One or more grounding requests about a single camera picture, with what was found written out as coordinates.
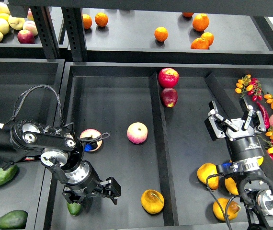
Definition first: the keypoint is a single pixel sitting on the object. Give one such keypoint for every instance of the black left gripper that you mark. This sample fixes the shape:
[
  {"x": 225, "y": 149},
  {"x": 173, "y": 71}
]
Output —
[{"x": 85, "y": 181}]

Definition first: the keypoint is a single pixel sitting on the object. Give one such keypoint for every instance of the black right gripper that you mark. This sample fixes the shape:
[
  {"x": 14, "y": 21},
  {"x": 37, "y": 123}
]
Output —
[{"x": 240, "y": 134}]

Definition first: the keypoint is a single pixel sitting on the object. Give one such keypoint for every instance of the dark green avocado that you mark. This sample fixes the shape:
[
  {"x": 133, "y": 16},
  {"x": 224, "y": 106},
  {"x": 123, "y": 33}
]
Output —
[{"x": 74, "y": 208}]

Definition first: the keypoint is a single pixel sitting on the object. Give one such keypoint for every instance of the yellow pear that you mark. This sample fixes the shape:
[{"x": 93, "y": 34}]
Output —
[
  {"x": 152, "y": 201},
  {"x": 232, "y": 211},
  {"x": 231, "y": 185},
  {"x": 205, "y": 171}
]

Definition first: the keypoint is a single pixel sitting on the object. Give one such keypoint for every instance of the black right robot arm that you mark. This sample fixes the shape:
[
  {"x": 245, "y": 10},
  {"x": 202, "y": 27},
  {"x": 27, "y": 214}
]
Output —
[{"x": 255, "y": 189}]

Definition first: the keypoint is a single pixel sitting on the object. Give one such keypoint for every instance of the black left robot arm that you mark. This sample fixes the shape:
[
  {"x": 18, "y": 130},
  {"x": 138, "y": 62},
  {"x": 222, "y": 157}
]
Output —
[{"x": 59, "y": 150}]

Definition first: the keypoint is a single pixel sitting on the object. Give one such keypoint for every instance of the yellow pear under gripper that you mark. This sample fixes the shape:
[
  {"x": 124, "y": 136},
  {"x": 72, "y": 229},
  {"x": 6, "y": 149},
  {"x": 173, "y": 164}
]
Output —
[{"x": 231, "y": 185}]

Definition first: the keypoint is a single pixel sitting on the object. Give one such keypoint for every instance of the dark avocado bottom left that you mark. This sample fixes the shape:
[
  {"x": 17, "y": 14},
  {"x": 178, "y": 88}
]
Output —
[{"x": 14, "y": 220}]

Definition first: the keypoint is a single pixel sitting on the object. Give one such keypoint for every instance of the yellow pear bottom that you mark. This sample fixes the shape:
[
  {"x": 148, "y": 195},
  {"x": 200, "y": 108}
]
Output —
[{"x": 232, "y": 211}]

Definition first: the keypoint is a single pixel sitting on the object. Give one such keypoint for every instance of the green avocado lower left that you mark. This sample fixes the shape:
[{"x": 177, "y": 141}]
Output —
[{"x": 8, "y": 175}]

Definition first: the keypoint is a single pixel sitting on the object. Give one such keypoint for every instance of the red chili pepper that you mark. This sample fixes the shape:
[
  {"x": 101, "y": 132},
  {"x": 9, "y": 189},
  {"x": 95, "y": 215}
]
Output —
[{"x": 264, "y": 114}]

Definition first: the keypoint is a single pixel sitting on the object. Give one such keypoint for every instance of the cherry tomato bunch top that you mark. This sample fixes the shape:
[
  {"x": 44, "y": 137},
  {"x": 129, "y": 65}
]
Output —
[{"x": 250, "y": 86}]

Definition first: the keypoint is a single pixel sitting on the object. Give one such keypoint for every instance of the pink apple left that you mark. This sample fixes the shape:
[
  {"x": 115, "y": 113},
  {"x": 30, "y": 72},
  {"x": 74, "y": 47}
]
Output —
[{"x": 91, "y": 133}]

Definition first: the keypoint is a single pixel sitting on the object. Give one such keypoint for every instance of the pink apple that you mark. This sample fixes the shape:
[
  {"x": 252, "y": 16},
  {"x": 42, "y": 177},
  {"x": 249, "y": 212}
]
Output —
[
  {"x": 137, "y": 132},
  {"x": 91, "y": 133}
]

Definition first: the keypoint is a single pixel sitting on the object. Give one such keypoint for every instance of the dark red apple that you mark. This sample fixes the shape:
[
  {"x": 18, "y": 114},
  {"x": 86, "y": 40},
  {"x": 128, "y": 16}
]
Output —
[{"x": 169, "y": 97}]

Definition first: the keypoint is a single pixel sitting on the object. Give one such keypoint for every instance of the pink apple centre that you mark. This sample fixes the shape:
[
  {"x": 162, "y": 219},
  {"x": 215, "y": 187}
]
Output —
[{"x": 137, "y": 132}]

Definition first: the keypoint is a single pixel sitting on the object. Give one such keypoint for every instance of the bright red apple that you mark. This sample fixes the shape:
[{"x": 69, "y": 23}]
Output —
[{"x": 168, "y": 78}]

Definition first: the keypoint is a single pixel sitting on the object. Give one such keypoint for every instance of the black divided centre tray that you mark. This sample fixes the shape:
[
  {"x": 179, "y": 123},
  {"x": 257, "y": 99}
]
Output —
[{"x": 110, "y": 97}]

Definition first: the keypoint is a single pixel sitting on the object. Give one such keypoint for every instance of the orange front right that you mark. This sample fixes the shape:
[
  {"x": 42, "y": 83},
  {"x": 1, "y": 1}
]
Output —
[{"x": 200, "y": 43}]

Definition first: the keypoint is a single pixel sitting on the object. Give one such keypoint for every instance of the small orange right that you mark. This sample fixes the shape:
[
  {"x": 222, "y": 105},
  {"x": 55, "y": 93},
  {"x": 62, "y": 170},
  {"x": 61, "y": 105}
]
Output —
[{"x": 209, "y": 37}]

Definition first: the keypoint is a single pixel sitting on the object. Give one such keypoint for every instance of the large orange right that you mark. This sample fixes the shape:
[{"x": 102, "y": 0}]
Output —
[{"x": 200, "y": 22}]

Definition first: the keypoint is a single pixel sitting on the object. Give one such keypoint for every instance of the orange centre shelf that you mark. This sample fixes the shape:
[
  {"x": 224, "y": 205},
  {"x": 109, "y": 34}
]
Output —
[{"x": 161, "y": 34}]

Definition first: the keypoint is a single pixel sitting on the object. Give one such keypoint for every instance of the orange under top shelf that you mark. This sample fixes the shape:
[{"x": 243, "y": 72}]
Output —
[{"x": 188, "y": 14}]

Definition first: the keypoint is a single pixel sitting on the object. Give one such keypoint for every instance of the black left tray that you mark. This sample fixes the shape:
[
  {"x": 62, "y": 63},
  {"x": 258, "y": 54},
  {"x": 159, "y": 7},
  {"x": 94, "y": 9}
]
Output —
[{"x": 32, "y": 186}]

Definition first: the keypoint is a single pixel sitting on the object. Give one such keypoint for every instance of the black upper right shelf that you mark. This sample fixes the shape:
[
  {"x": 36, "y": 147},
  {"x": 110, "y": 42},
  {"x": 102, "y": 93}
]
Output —
[{"x": 129, "y": 37}]

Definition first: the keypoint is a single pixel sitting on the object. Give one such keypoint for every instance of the black shelf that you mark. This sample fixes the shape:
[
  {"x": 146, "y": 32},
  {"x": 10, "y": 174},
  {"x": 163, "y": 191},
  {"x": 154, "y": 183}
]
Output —
[
  {"x": 11, "y": 48},
  {"x": 129, "y": 37}
]

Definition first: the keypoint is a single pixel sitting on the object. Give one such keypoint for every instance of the black upper left shelf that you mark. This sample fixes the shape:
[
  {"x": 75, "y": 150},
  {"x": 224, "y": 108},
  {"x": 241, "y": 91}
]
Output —
[{"x": 11, "y": 48}]

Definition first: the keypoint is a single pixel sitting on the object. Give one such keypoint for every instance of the red apple on shelf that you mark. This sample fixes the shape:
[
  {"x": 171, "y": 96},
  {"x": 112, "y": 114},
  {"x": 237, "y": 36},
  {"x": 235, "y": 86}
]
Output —
[{"x": 25, "y": 37}]

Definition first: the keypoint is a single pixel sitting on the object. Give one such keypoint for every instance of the pale peach on shelf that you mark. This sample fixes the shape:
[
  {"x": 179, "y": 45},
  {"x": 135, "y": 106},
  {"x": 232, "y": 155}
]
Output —
[{"x": 30, "y": 26}]

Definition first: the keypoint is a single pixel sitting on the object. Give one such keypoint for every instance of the yellow apple right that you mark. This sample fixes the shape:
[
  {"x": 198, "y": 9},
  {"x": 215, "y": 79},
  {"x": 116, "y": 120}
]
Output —
[{"x": 16, "y": 22}]

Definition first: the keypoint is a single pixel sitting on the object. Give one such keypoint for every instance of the black shelf post left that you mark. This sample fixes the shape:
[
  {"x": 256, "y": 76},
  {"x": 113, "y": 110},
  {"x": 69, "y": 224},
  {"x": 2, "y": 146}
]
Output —
[{"x": 46, "y": 32}]

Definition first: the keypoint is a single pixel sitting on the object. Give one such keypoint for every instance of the black shelf post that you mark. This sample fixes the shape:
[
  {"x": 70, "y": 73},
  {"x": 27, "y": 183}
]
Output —
[
  {"x": 46, "y": 32},
  {"x": 73, "y": 22}
]

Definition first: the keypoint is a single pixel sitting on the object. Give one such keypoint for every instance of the orange at shelf post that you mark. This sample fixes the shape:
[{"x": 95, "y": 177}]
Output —
[{"x": 87, "y": 21}]

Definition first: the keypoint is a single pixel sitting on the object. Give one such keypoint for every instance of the black shelf post right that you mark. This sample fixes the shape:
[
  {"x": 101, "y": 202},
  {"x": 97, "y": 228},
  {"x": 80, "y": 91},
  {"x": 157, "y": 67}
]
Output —
[{"x": 73, "y": 22}]

